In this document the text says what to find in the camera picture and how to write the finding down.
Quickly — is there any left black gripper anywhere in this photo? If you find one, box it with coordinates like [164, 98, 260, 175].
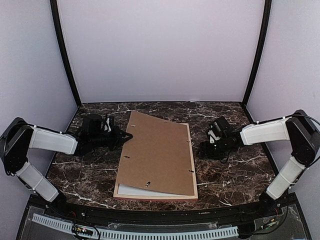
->
[90, 125, 132, 151]

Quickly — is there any brown cardboard backing board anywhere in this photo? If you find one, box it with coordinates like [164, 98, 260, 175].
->
[116, 111, 194, 196]

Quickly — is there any cat and books photo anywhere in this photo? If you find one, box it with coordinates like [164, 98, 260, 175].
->
[117, 184, 178, 197]

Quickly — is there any pink wooden picture frame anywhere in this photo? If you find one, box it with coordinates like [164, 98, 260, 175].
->
[113, 123, 198, 202]

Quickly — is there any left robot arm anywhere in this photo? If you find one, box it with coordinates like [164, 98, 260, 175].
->
[0, 114, 133, 218]

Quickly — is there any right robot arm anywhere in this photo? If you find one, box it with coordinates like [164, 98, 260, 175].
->
[197, 109, 320, 217]

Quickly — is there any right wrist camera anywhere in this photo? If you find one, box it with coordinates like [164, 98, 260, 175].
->
[207, 124, 221, 144]

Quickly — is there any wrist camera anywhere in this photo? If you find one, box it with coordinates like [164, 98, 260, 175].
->
[103, 115, 115, 133]
[207, 124, 221, 144]

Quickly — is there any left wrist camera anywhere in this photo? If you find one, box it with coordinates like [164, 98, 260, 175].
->
[103, 115, 115, 133]

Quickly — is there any black front rail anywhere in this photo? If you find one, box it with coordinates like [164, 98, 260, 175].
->
[29, 197, 288, 227]

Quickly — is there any white slotted cable duct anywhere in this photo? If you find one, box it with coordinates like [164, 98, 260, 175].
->
[31, 213, 239, 240]

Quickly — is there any left black corner post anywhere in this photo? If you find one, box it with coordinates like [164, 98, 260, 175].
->
[49, 0, 82, 108]

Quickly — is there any black corner post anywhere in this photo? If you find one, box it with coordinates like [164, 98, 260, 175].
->
[49, 0, 82, 108]
[242, 0, 272, 107]

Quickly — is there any right black corner post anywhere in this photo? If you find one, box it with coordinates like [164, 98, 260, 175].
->
[242, 0, 272, 107]

